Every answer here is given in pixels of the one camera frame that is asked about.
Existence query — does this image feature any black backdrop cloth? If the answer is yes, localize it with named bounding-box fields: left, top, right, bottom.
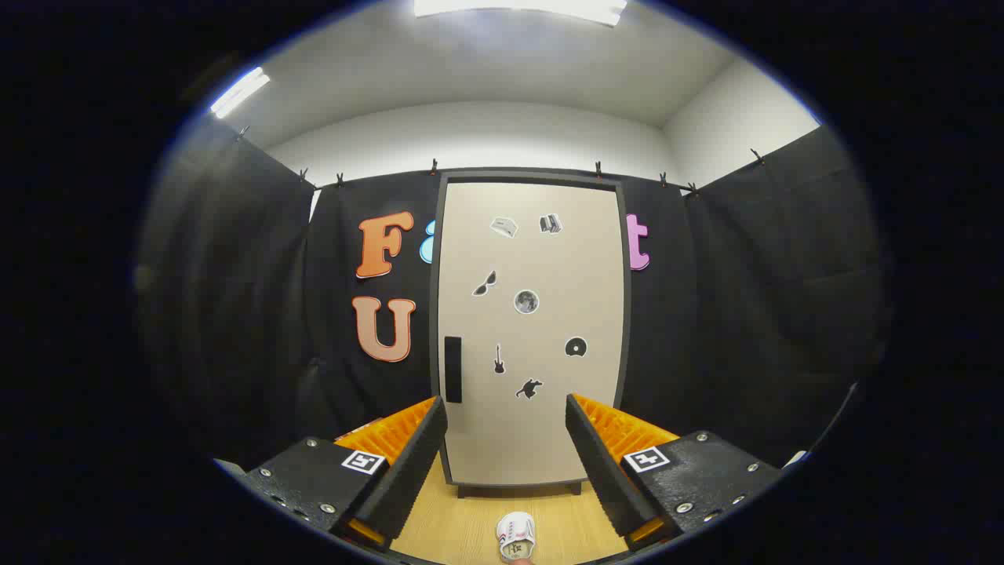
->
left=137, top=118, right=891, bottom=472

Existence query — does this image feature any dark grey shoe cabinet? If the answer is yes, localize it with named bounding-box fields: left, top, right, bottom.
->
left=430, top=169, right=632, bottom=499

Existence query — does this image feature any white canvas shoe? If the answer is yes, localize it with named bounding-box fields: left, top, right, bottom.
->
left=496, top=512, right=537, bottom=563

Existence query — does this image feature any short ceiling light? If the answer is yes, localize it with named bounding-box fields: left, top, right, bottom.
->
left=209, top=67, right=271, bottom=120

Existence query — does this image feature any long ceiling light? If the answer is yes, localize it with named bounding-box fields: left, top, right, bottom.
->
left=413, top=0, right=628, bottom=27

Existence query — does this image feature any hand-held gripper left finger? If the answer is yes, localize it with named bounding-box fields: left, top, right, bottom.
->
left=242, top=395, right=449, bottom=548

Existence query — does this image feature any black door handle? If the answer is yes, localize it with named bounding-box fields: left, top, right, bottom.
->
left=444, top=336, right=464, bottom=404

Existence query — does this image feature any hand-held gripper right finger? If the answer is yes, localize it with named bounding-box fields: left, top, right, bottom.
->
left=565, top=393, right=785, bottom=550

